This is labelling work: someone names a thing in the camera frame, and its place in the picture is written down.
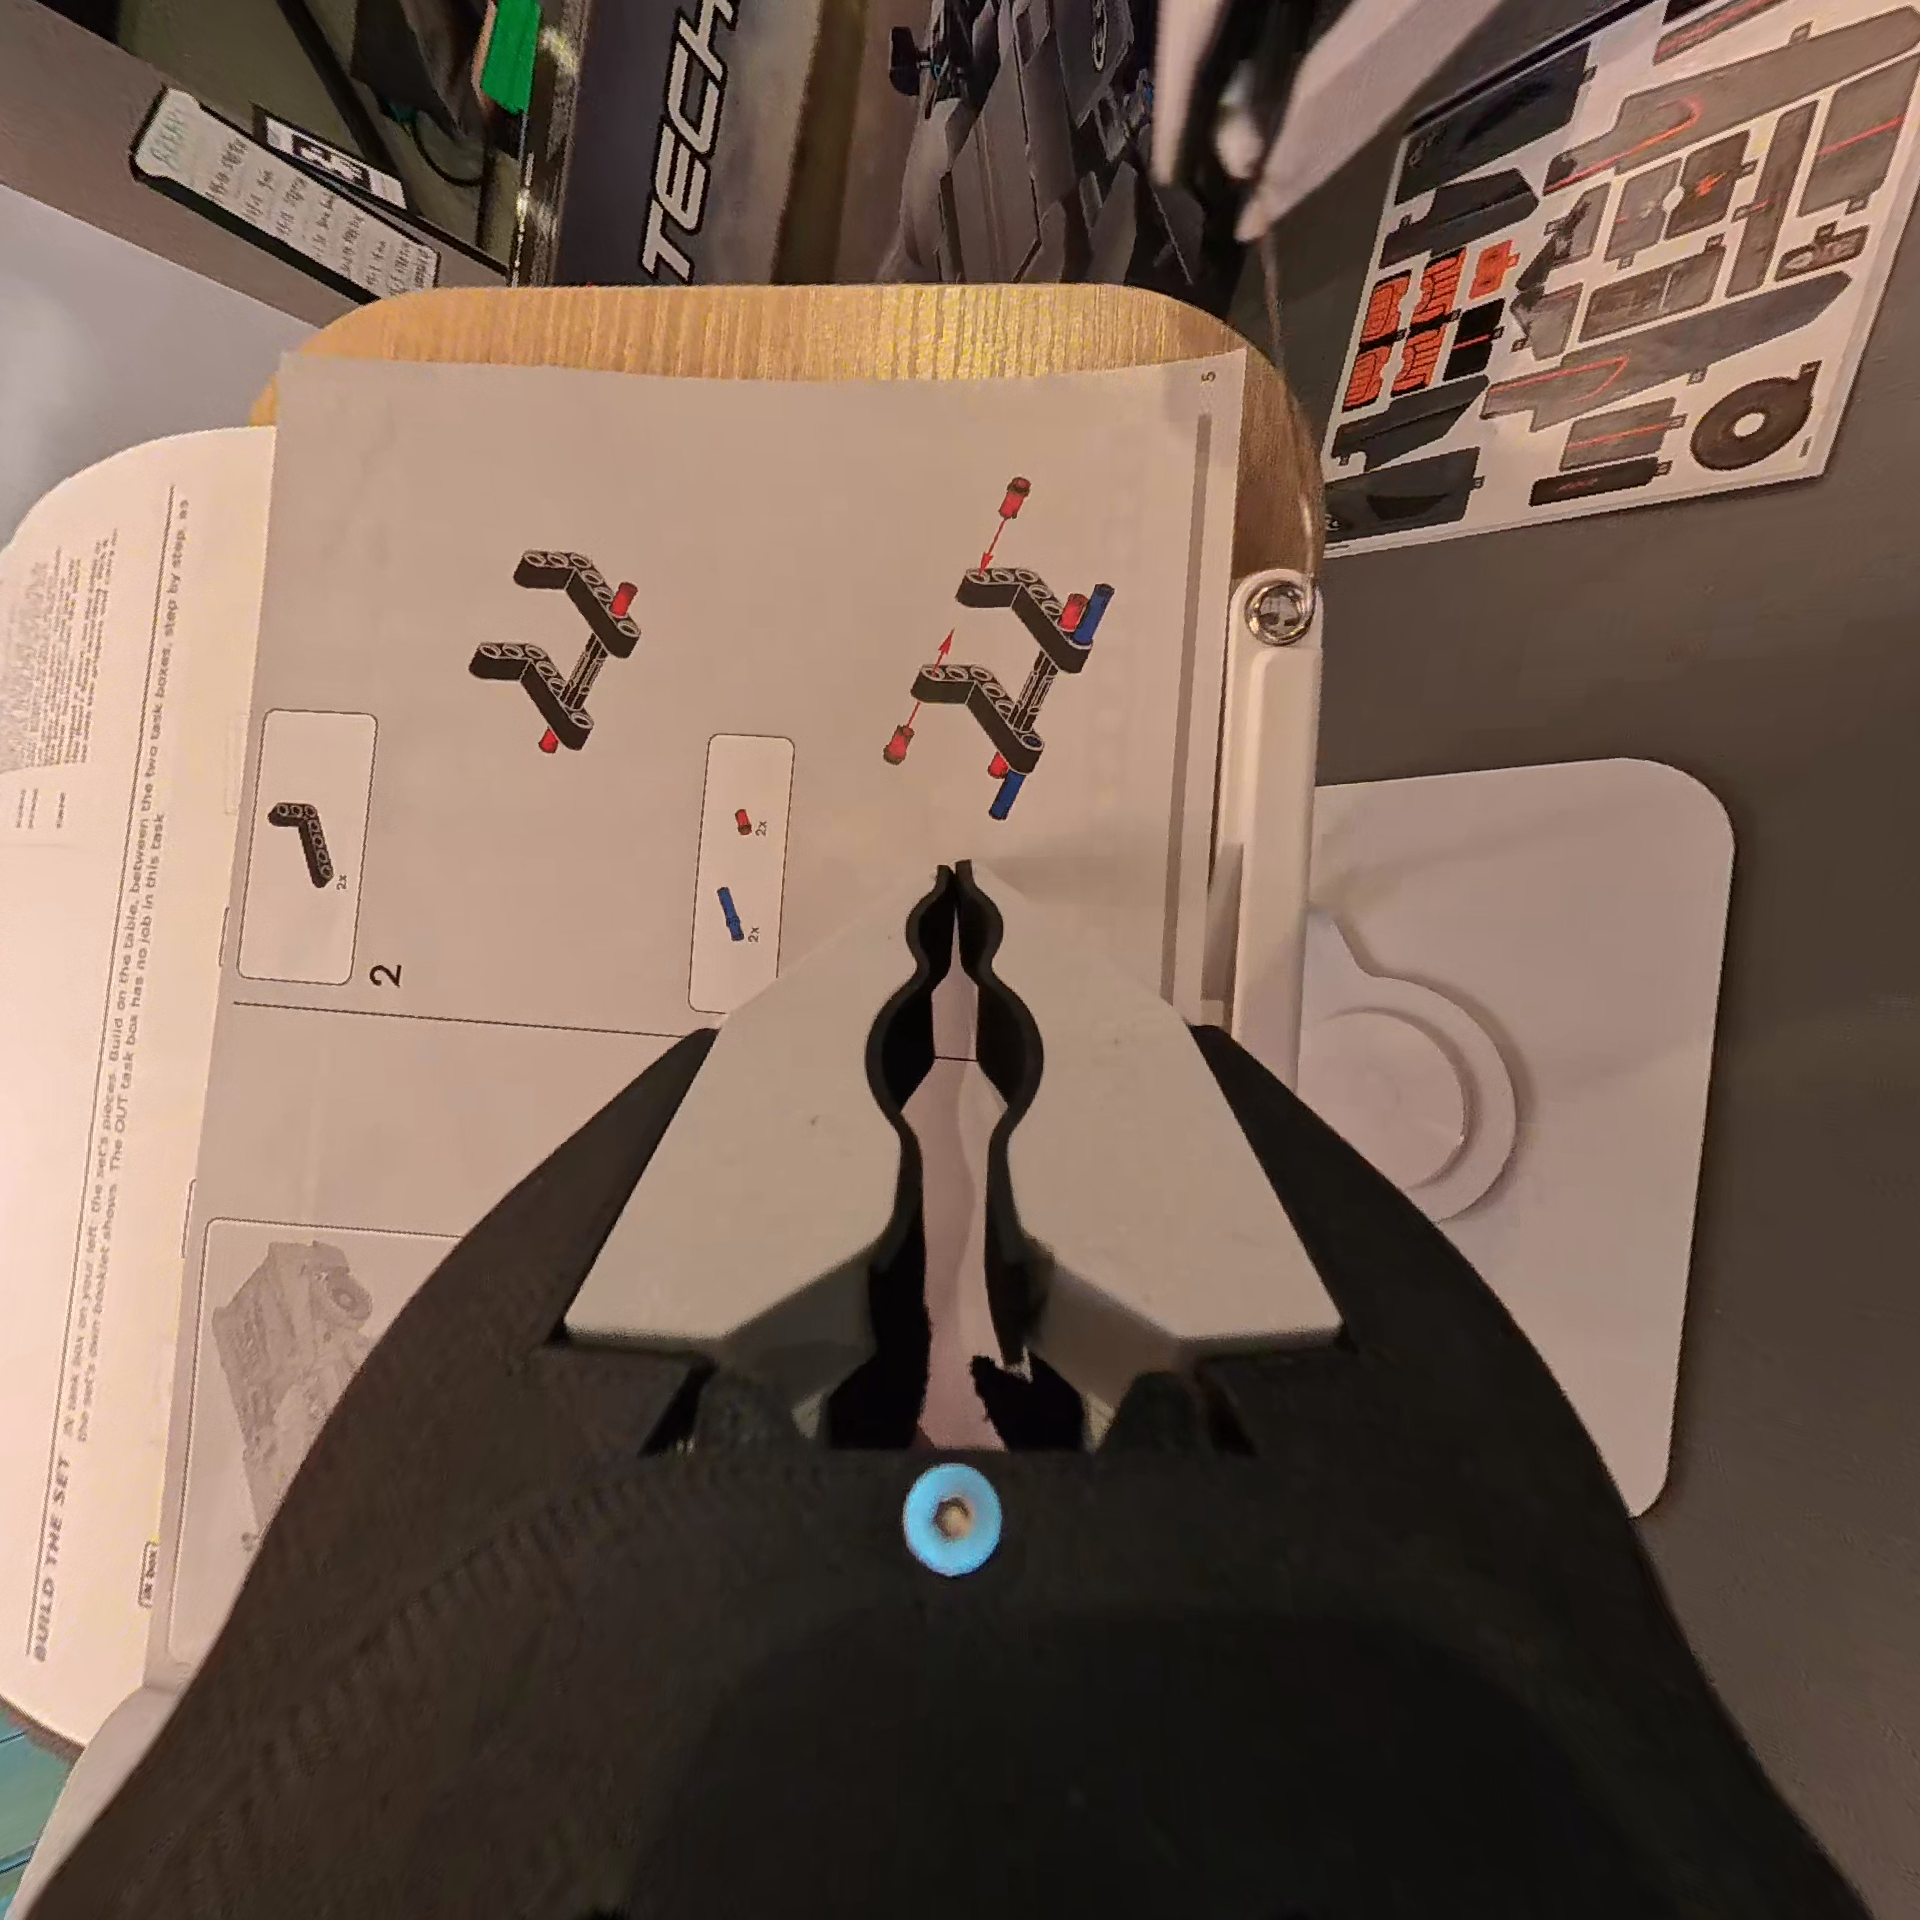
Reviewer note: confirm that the lego instruction booklet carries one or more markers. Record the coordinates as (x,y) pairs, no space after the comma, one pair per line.
(751,525)

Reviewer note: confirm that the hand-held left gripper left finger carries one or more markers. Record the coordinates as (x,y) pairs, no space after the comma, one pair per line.
(735,1184)

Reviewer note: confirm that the white printed sign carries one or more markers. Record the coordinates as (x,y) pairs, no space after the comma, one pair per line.
(283,188)

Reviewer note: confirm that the green plastic bin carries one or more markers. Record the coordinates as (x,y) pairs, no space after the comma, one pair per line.
(510,54)

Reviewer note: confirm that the lego sticker sheet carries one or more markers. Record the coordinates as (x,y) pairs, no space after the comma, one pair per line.
(1651,300)

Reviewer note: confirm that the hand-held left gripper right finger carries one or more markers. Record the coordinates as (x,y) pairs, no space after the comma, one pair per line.
(1184,1184)

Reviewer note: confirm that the black lego set box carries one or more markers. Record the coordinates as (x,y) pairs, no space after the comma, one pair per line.
(779,149)

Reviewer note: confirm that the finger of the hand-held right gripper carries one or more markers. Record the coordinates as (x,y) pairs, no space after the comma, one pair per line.
(1194,77)
(1394,91)

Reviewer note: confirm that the printed task instruction sheet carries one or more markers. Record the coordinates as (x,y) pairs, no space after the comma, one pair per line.
(135,902)

